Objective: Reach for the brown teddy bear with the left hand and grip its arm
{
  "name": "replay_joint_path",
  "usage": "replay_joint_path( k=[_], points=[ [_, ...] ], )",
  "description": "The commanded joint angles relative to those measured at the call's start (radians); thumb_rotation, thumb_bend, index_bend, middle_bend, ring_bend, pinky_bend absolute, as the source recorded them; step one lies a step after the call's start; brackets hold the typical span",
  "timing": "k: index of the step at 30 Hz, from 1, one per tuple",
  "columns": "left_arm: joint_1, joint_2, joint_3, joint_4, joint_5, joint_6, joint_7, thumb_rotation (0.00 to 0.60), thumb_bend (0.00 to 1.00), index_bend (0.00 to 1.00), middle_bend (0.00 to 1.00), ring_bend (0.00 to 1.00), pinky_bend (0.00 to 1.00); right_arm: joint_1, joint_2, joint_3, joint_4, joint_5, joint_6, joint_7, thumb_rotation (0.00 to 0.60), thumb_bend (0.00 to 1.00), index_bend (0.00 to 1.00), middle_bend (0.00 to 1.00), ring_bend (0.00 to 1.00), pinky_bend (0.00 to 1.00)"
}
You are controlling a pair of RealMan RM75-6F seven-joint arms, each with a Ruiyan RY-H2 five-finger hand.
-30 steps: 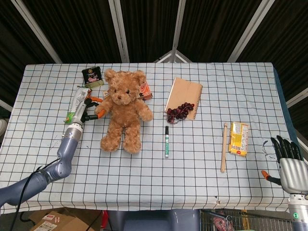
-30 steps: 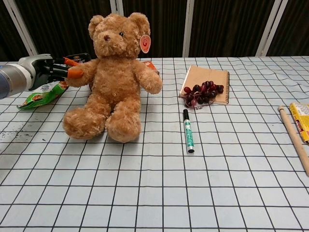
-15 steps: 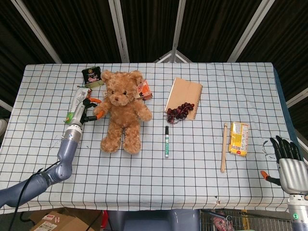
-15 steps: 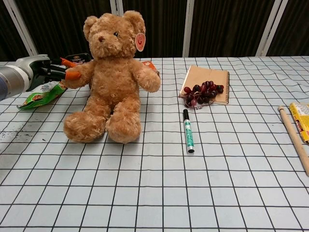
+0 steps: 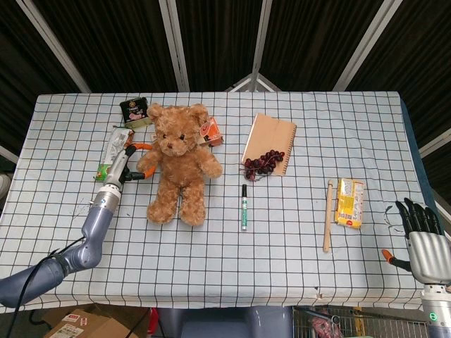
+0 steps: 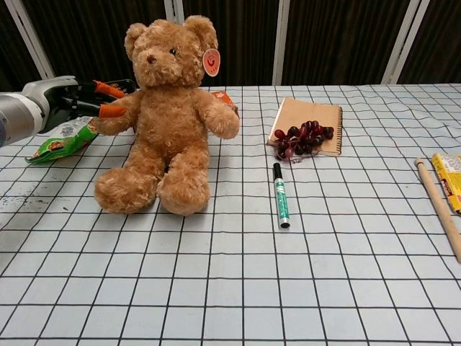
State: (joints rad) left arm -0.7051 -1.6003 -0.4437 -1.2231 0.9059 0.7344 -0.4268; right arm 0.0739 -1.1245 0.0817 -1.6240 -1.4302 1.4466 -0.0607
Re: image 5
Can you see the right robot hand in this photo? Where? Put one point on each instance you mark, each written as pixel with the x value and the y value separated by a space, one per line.
pixel 430 255

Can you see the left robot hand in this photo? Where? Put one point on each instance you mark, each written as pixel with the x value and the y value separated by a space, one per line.
pixel 118 165

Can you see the brown plush teddy bear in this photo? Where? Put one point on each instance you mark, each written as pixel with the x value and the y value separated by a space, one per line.
pixel 179 169

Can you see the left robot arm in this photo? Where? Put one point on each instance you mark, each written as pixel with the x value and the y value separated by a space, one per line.
pixel 95 225

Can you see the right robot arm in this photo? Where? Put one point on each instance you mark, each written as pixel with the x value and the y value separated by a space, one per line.
pixel 438 311

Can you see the green white snack packet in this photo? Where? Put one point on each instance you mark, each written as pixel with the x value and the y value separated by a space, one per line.
pixel 116 141

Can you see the black snack packet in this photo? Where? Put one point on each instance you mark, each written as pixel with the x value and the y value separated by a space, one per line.
pixel 133 112

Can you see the yellow biscuit packet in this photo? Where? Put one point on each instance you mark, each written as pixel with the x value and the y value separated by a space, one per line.
pixel 349 204

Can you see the small orange carton box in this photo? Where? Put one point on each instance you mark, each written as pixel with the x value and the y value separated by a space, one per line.
pixel 213 135

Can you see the wooden stick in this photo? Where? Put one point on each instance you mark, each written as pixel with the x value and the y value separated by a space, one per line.
pixel 328 218

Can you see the white rounded object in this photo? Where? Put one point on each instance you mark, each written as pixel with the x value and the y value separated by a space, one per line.
pixel 4 183

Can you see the green white marker pen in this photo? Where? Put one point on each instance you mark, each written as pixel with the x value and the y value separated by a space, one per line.
pixel 244 211

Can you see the dark red grape bunch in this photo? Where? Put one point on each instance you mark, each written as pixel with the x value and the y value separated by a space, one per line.
pixel 262 163

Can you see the brown spiral notebook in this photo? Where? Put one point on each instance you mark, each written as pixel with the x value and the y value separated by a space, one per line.
pixel 269 137

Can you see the brown cardboard box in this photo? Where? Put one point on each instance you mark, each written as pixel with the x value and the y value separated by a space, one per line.
pixel 88 324

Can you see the white blue checkered tablecloth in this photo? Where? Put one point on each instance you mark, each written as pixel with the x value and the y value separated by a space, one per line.
pixel 246 264

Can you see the blue plastic stool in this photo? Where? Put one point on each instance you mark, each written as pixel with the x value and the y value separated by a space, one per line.
pixel 225 322

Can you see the white frame bar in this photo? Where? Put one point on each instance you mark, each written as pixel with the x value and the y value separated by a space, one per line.
pixel 366 45
pixel 261 35
pixel 56 45
pixel 437 142
pixel 174 45
pixel 7 153

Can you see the white frame foot brace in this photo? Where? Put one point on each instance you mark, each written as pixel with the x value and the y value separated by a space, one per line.
pixel 239 84

